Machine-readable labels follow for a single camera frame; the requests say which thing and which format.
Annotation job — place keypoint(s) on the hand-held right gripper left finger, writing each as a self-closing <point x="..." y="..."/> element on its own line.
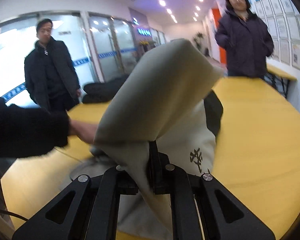
<point x="107" y="195"/>

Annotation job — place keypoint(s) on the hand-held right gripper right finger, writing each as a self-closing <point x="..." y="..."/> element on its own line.
<point x="185" y="195"/>

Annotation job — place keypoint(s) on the beige and black jacket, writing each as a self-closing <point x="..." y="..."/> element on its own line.
<point x="160" y="92"/>

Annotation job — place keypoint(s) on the person's left forearm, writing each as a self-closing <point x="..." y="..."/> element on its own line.
<point x="27" y="127"/>

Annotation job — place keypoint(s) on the person's left hand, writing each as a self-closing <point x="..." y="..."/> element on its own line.
<point x="83" y="131"/>

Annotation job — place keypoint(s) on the folded black garment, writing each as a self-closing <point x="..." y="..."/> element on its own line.
<point x="100" y="91"/>

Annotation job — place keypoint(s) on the glass door front, blue stripe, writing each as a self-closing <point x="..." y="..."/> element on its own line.
<point x="110" y="45"/>

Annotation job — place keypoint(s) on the yellow bench with black legs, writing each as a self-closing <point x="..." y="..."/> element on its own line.
<point x="281" y="73"/>

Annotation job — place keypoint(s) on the tall green potted plant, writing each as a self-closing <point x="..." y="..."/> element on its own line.
<point x="198" y="40"/>

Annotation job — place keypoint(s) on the wall of framed notices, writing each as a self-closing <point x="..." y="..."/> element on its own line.
<point x="287" y="25"/>

